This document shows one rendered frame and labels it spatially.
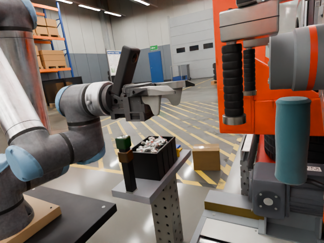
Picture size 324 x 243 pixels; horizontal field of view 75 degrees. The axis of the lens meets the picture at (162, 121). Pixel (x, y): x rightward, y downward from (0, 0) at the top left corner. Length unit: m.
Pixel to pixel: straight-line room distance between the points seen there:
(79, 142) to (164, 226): 0.66
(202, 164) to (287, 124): 1.22
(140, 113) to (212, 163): 1.41
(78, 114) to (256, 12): 0.46
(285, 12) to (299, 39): 13.12
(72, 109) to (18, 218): 0.55
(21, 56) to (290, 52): 0.84
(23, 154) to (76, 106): 0.16
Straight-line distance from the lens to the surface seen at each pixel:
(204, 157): 1.81
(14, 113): 0.62
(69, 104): 0.61
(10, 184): 0.98
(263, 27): 0.40
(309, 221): 1.23
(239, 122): 0.42
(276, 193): 0.96
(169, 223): 1.08
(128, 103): 0.49
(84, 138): 0.61
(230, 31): 0.40
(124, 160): 0.74
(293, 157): 0.73
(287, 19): 13.61
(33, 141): 0.58
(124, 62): 0.50
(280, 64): 0.53
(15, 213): 1.02
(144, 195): 0.78
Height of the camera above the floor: 0.87
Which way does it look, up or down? 14 degrees down
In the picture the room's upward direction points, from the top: 7 degrees counter-clockwise
